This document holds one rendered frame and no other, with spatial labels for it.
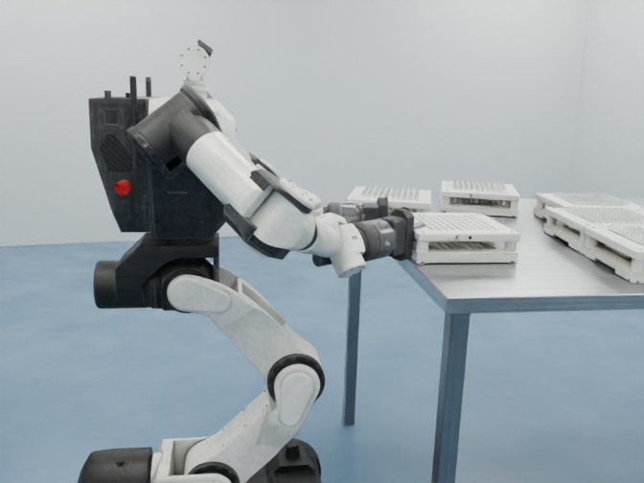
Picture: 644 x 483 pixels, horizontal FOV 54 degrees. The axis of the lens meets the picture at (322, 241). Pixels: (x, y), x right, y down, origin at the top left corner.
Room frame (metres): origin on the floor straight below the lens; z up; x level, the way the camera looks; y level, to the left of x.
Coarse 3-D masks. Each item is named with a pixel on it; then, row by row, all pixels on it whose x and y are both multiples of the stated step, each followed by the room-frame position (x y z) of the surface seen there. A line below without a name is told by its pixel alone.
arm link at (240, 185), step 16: (208, 144) 1.13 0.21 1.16; (224, 144) 1.14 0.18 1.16; (192, 160) 1.13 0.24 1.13; (208, 160) 1.11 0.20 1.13; (224, 160) 1.11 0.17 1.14; (240, 160) 1.11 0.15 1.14; (208, 176) 1.11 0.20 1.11; (224, 176) 1.09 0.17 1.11; (240, 176) 1.08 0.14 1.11; (256, 176) 1.08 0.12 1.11; (272, 176) 1.10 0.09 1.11; (224, 192) 1.08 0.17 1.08; (240, 192) 1.07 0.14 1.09; (256, 192) 1.06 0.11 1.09; (288, 192) 1.07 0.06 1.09; (304, 192) 1.13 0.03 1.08; (224, 208) 1.08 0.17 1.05; (240, 208) 1.06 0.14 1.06; (256, 208) 1.08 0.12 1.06; (304, 208) 1.08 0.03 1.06; (240, 224) 1.06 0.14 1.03
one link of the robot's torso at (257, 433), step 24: (264, 384) 1.56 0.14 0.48; (288, 384) 1.38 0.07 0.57; (312, 384) 1.39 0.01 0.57; (264, 408) 1.43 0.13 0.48; (288, 408) 1.38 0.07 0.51; (240, 432) 1.41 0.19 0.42; (264, 432) 1.40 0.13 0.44; (288, 432) 1.40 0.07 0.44; (192, 456) 1.45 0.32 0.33; (216, 456) 1.40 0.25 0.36; (240, 456) 1.41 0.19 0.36; (264, 456) 1.42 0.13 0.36; (240, 480) 1.41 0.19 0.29
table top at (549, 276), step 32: (512, 224) 1.87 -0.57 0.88; (544, 256) 1.51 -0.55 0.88; (576, 256) 1.52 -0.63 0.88; (448, 288) 1.22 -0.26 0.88; (480, 288) 1.23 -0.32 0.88; (512, 288) 1.24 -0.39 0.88; (544, 288) 1.24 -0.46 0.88; (576, 288) 1.25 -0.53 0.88; (608, 288) 1.26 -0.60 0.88; (640, 288) 1.26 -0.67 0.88
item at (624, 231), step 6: (612, 228) 1.48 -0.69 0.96; (618, 228) 1.49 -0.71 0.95; (624, 228) 1.48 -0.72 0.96; (630, 228) 1.49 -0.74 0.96; (636, 228) 1.49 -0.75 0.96; (642, 228) 1.49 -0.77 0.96; (618, 234) 1.45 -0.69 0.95; (624, 234) 1.43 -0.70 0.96; (630, 234) 1.42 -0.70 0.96; (636, 234) 1.42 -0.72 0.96; (642, 234) 1.42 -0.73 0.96; (630, 240) 1.40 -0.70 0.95; (636, 240) 1.37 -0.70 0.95; (642, 240) 1.36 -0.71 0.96; (606, 246) 1.50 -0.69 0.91; (612, 252) 1.46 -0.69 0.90; (618, 252) 1.44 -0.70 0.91; (624, 258) 1.41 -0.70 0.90; (630, 258) 1.39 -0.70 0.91
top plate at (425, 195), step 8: (352, 192) 1.95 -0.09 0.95; (360, 192) 1.96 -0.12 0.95; (408, 192) 1.98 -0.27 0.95; (424, 192) 1.99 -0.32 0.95; (352, 200) 1.83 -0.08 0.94; (360, 200) 1.83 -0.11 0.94; (368, 200) 1.82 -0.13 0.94; (376, 200) 1.82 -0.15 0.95; (392, 200) 1.82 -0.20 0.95; (400, 200) 1.82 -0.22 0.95; (408, 200) 1.83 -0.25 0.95; (416, 200) 1.83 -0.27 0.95; (424, 200) 1.83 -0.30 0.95; (416, 208) 1.80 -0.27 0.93; (424, 208) 1.80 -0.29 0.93
